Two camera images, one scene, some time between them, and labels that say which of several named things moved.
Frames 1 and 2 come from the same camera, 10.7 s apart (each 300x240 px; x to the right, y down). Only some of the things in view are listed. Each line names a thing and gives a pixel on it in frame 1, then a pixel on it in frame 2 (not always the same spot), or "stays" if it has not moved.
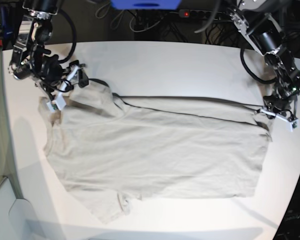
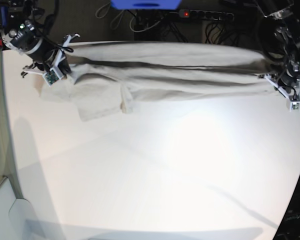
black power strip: (205, 14) stays
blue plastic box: (145, 4) stays
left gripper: (63, 82) -> (59, 68)
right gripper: (282, 107) -> (291, 94)
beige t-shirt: (104, 147) -> (109, 79)
